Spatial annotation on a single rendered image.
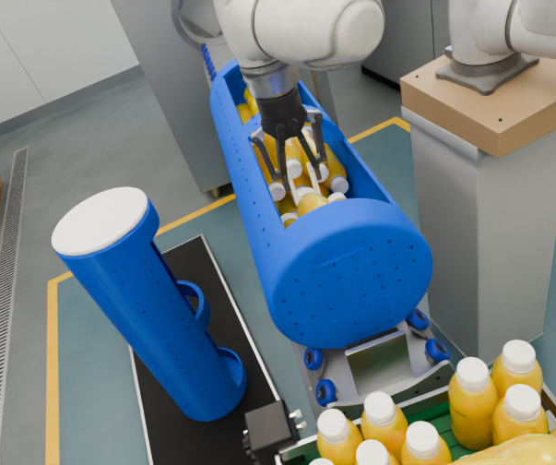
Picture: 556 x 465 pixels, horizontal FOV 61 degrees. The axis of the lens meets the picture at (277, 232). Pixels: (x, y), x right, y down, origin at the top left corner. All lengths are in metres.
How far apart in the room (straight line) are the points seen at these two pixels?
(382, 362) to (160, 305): 0.78
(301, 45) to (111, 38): 5.28
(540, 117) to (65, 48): 5.18
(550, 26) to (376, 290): 0.64
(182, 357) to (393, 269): 0.94
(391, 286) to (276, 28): 0.44
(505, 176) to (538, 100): 0.23
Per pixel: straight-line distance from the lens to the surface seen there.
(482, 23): 1.23
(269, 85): 0.77
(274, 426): 0.79
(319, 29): 0.59
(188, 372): 1.63
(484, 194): 1.35
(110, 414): 2.33
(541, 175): 1.48
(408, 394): 0.88
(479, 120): 1.20
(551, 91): 1.28
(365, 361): 0.80
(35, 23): 5.81
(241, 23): 0.72
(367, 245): 0.73
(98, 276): 1.33
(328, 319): 0.82
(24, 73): 5.93
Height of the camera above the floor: 1.68
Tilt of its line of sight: 39 degrees down
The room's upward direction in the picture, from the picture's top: 20 degrees counter-clockwise
